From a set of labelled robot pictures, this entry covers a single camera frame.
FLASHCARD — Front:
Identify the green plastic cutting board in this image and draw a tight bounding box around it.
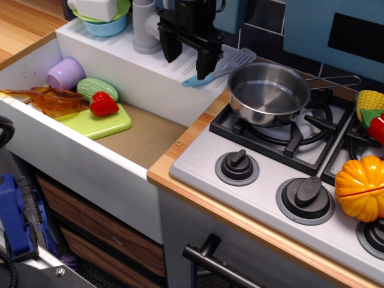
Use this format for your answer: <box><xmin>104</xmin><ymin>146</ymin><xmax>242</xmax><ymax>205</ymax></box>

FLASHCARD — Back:
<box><xmin>55</xmin><ymin>104</ymin><xmax>133</xmax><ymax>140</ymax></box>

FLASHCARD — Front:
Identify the black stove knob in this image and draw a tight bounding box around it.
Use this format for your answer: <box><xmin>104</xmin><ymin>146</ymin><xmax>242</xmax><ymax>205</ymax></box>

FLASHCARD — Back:
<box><xmin>215</xmin><ymin>149</ymin><xmax>260</xmax><ymax>187</ymax></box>
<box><xmin>275</xmin><ymin>176</ymin><xmax>335</xmax><ymax>226</ymax></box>
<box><xmin>356</xmin><ymin>218</ymin><xmax>383</xmax><ymax>260</ymax></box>

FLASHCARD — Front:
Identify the blue clamp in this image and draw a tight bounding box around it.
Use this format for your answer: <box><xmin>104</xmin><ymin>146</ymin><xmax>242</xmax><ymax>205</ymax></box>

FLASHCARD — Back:
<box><xmin>1</xmin><ymin>174</ymin><xmax>50</xmax><ymax>262</ymax></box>

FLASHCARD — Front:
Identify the purple plastic cup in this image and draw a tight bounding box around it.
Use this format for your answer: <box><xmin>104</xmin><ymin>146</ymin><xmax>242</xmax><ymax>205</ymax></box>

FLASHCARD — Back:
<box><xmin>47</xmin><ymin>57</ymin><xmax>86</xmax><ymax>91</ymax></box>

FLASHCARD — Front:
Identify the upper wooden drawer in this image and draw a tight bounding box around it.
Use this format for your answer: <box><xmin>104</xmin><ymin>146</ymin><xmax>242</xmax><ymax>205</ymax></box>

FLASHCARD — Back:
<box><xmin>36</xmin><ymin>173</ymin><xmax>166</xmax><ymax>278</ymax></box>

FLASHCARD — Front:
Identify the stainless steel pan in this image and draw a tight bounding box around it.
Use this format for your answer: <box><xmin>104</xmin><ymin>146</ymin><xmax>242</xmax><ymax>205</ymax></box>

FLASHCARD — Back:
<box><xmin>227</xmin><ymin>62</ymin><xmax>362</xmax><ymax>128</ymax></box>

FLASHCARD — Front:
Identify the left black stove knob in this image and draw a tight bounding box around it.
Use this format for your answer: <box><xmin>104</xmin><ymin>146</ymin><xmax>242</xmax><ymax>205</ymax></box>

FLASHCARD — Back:
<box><xmin>215</xmin><ymin>149</ymin><xmax>260</xmax><ymax>187</ymax></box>

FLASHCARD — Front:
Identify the right black stove knob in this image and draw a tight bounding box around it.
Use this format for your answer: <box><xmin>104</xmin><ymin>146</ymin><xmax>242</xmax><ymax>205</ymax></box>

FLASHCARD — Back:
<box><xmin>356</xmin><ymin>218</ymin><xmax>383</xmax><ymax>260</ymax></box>

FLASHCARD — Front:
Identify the lower wooden drawer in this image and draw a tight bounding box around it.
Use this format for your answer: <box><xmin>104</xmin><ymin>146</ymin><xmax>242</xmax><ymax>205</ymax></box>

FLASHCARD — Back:
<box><xmin>60</xmin><ymin>226</ymin><xmax>166</xmax><ymax>287</ymax></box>

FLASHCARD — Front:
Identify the grey spatula with blue handle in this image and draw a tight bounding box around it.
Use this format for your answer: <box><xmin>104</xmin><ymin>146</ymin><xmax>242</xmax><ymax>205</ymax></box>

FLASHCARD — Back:
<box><xmin>182</xmin><ymin>48</ymin><xmax>257</xmax><ymax>87</ymax></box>

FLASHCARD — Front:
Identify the orange toy pumpkin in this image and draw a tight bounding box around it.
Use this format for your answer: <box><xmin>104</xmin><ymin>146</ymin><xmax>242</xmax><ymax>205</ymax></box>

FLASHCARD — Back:
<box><xmin>335</xmin><ymin>155</ymin><xmax>383</xmax><ymax>223</ymax></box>

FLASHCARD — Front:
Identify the wooden drawer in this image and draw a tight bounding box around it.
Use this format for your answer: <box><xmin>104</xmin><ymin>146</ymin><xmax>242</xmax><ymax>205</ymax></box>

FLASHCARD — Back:
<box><xmin>60</xmin><ymin>226</ymin><xmax>166</xmax><ymax>287</ymax></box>
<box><xmin>36</xmin><ymin>173</ymin><xmax>166</xmax><ymax>278</ymax></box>

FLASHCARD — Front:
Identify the red toy strawberry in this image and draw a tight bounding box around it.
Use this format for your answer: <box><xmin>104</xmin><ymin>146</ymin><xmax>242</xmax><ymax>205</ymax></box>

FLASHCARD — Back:
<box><xmin>89</xmin><ymin>91</ymin><xmax>119</xmax><ymax>116</ymax></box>

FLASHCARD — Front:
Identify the black cable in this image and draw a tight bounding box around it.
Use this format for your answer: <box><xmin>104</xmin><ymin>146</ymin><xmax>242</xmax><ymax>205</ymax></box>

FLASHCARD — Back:
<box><xmin>0</xmin><ymin>115</ymin><xmax>16</xmax><ymax>149</ymax></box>

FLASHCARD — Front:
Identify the black stove grate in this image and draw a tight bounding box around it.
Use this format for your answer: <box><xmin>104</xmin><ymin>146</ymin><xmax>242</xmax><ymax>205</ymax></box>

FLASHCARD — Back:
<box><xmin>209</xmin><ymin>89</ymin><xmax>383</xmax><ymax>185</ymax></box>

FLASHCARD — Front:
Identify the blue toy microwave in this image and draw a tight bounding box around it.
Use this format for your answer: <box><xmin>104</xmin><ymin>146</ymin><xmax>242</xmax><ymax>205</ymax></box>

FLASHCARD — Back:
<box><xmin>284</xmin><ymin>1</ymin><xmax>383</xmax><ymax>81</ymax></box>

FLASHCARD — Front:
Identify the black oven door handle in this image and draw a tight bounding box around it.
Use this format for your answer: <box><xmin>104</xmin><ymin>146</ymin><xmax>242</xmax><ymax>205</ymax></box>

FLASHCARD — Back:
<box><xmin>182</xmin><ymin>234</ymin><xmax>262</xmax><ymax>287</ymax></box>

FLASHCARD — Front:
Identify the white plastic container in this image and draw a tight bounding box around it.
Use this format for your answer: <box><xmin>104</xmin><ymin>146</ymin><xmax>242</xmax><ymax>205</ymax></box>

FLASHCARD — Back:
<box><xmin>67</xmin><ymin>0</ymin><xmax>118</xmax><ymax>22</ymax></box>

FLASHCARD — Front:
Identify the orange transparent measuring cup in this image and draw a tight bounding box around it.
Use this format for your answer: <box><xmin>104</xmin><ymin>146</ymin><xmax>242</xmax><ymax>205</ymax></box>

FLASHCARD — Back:
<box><xmin>1</xmin><ymin>87</ymin><xmax>88</xmax><ymax>118</ymax></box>

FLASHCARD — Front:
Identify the white toy sink basin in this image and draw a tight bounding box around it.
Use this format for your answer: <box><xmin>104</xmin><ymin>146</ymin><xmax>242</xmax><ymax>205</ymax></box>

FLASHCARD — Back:
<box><xmin>1</xmin><ymin>19</ymin><xmax>226</xmax><ymax>243</ymax></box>

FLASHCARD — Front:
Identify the green toy corn cob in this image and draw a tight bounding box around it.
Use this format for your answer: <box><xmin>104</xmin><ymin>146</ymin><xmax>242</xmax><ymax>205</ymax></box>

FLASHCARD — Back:
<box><xmin>76</xmin><ymin>77</ymin><xmax>118</xmax><ymax>102</ymax></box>

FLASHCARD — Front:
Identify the yellow toy corn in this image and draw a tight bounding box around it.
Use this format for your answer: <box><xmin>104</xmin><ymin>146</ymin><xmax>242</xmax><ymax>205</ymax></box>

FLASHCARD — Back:
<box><xmin>356</xmin><ymin>90</ymin><xmax>384</xmax><ymax>122</ymax></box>

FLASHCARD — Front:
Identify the light blue plastic bowl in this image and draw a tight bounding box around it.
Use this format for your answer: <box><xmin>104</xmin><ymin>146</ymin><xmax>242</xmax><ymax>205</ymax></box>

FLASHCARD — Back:
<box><xmin>83</xmin><ymin>14</ymin><xmax>127</xmax><ymax>37</ymax></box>

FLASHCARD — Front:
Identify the red toy chili pepper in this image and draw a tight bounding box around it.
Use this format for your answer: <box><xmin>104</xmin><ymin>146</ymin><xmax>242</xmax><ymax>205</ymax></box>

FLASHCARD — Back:
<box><xmin>361</xmin><ymin>109</ymin><xmax>384</xmax><ymax>145</ymax></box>

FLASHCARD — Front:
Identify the grey toy faucet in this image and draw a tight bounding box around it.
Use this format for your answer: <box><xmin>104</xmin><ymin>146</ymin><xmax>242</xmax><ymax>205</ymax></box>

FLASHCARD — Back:
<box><xmin>133</xmin><ymin>1</ymin><xmax>161</xmax><ymax>54</ymax></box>

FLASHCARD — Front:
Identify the middle black stove knob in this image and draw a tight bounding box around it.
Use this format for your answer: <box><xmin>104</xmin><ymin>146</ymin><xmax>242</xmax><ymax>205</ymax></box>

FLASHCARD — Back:
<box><xmin>275</xmin><ymin>176</ymin><xmax>335</xmax><ymax>226</ymax></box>

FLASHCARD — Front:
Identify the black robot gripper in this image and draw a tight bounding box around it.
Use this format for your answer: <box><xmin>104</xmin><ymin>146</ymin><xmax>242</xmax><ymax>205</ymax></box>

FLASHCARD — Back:
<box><xmin>157</xmin><ymin>1</ymin><xmax>224</xmax><ymax>80</ymax></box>

